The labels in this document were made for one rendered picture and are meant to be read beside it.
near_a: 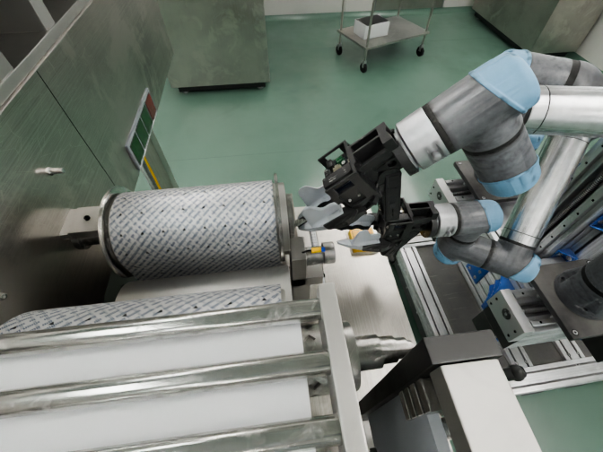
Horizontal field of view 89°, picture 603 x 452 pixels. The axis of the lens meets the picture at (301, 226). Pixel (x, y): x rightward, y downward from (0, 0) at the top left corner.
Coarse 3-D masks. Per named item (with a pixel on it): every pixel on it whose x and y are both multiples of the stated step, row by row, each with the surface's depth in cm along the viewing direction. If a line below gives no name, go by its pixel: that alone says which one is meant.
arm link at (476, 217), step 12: (456, 204) 67; (468, 204) 67; (480, 204) 67; (492, 204) 67; (468, 216) 66; (480, 216) 66; (492, 216) 66; (468, 228) 66; (480, 228) 67; (492, 228) 67; (468, 240) 70
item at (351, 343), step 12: (348, 324) 30; (312, 336) 28; (348, 336) 28; (312, 348) 27; (348, 348) 27; (360, 372) 27; (312, 384) 27; (324, 384) 27; (360, 384) 28; (312, 396) 28
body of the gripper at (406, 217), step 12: (408, 204) 65; (420, 204) 66; (432, 204) 65; (408, 216) 65; (420, 216) 66; (432, 216) 64; (384, 228) 64; (396, 228) 64; (408, 228) 64; (420, 228) 68; (432, 228) 65; (396, 240) 67
